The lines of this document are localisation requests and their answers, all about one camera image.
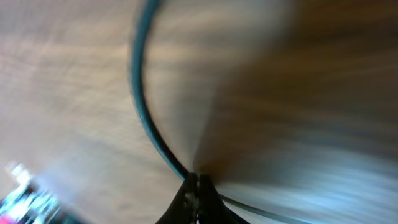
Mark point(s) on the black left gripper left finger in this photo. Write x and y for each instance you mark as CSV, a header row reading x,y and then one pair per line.
x,y
184,207

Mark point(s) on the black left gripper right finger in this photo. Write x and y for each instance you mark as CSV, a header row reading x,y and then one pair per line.
x,y
212,208

